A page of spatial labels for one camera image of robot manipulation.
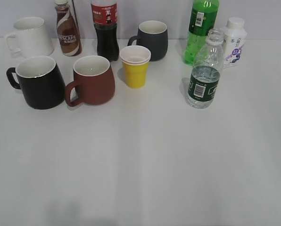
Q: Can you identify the inner white paper cup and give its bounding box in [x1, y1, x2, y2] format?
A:
[119, 45, 151, 65]

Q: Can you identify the green soda bottle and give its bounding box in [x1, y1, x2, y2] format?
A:
[183, 0, 220, 65]

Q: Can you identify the white yogurt drink bottle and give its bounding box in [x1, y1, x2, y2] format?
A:
[220, 17, 247, 68]

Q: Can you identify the black conical mug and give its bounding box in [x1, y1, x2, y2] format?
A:
[6, 56, 66, 110]

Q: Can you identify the yellow paper cup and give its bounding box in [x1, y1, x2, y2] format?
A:
[122, 61, 149, 89]

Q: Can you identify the dark cable behind bottle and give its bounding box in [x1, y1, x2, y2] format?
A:
[72, 0, 80, 27]

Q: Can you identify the clear water bottle green label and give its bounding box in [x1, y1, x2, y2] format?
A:
[187, 29, 224, 109]

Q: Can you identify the red ceramic mug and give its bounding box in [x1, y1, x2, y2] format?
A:
[65, 56, 115, 107]

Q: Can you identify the Nescafe coffee bottle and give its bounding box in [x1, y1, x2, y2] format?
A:
[54, 0, 82, 57]

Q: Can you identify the white ceramic mug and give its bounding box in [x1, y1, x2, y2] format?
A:
[5, 17, 54, 58]

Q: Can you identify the dark grey round mug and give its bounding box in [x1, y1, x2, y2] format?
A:
[127, 20, 168, 61]

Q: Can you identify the cola bottle red label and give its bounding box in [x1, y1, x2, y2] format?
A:
[90, 0, 119, 62]

